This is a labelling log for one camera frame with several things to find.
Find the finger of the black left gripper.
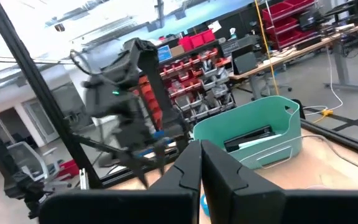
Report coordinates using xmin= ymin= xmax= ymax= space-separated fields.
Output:
xmin=155 ymin=139 xmax=171 ymax=175
xmin=131 ymin=154 xmax=151 ymax=189

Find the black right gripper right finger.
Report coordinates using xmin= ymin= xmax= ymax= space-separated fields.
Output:
xmin=201 ymin=139 xmax=358 ymax=224

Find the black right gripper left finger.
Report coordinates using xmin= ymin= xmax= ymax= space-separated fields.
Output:
xmin=38 ymin=139 xmax=203 ymax=224

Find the black stapler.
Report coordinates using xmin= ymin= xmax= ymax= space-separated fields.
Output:
xmin=223 ymin=124 xmax=277 ymax=153

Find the parts shelf with bins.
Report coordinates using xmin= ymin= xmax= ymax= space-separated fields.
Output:
xmin=137 ymin=29 xmax=237 ymax=126

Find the teal plastic bin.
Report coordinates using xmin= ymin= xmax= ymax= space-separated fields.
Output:
xmin=193 ymin=95 xmax=303 ymax=170

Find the clear plastic bin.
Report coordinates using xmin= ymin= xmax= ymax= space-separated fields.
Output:
xmin=239 ymin=133 xmax=358 ymax=191

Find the blue sign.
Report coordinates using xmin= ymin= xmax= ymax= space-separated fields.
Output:
xmin=157 ymin=45 xmax=173 ymax=63

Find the cardboard box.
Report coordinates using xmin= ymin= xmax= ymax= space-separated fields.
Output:
xmin=170 ymin=44 xmax=186 ymax=58

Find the white office chair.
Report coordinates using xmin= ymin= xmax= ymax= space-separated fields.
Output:
xmin=6 ymin=141 xmax=62 ymax=191

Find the wooden background table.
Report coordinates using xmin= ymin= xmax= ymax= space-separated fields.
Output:
xmin=227 ymin=17 xmax=358 ymax=101

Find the red bin rack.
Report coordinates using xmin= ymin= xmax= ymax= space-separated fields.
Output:
xmin=261 ymin=0 xmax=320 ymax=51

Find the black aluminium table frame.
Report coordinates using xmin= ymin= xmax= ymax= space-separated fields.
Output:
xmin=0 ymin=0 xmax=358 ymax=191

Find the yellow extension cord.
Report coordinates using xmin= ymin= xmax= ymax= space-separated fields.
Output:
xmin=312 ymin=108 xmax=334 ymax=124

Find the black braided cable bundle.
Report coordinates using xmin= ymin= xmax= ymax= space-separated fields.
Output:
xmin=0 ymin=110 xmax=47 ymax=219

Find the white floor cable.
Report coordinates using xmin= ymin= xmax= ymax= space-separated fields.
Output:
xmin=302 ymin=46 xmax=344 ymax=116

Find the hanging yellow cable black plug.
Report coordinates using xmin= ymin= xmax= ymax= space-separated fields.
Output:
xmin=253 ymin=0 xmax=280 ymax=96

